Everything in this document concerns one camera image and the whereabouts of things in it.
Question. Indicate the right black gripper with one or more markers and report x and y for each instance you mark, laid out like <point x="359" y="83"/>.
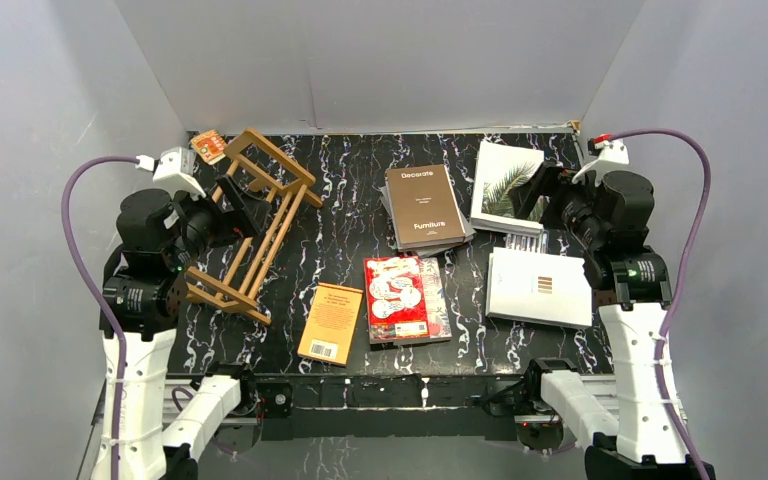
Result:
<point x="550" y="181"/>

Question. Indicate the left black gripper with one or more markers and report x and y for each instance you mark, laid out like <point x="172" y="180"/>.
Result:
<point x="229" y="210"/>

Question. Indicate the white palm leaf book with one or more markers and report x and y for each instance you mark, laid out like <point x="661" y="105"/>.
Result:
<point x="498" y="170"/>

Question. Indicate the white Afternoon tea book box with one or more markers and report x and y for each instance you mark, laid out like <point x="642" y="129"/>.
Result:
<point x="538" y="288"/>

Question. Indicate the brown Decorate Furniture book box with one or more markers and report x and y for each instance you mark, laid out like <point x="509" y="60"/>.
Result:
<point x="423" y="207"/>

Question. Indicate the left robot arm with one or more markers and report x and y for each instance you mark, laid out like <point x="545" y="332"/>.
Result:
<point x="144" y="288"/>

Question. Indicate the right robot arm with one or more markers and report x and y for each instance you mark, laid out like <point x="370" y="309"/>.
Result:
<point x="608" y="214"/>

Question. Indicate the wooden book rack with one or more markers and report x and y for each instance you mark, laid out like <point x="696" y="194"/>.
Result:
<point x="236" y="292"/>

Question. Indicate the coloured marker pen pack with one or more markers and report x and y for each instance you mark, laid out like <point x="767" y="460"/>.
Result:
<point x="535" y="243"/>

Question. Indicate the small orange card pack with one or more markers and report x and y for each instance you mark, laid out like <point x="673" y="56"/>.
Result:
<point x="210" y="146"/>

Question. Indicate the orange paperback book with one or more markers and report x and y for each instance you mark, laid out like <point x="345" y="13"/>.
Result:
<point x="331" y="324"/>

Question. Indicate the floral patterned book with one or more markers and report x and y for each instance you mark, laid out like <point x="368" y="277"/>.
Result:
<point x="437" y="310"/>

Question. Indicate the red comic treehouse book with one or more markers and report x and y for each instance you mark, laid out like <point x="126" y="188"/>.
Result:
<point x="397" y="312"/>

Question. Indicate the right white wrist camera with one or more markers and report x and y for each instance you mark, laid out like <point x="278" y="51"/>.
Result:
<point x="610" y="155"/>

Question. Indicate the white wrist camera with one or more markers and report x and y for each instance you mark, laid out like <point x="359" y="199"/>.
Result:
<point x="173" y="171"/>
<point x="610" y="155"/>

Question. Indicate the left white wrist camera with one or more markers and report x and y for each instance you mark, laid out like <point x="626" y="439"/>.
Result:
<point x="173" y="171"/>

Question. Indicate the aluminium front rail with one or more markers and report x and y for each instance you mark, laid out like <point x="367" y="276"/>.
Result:
<point x="495" y="407"/>

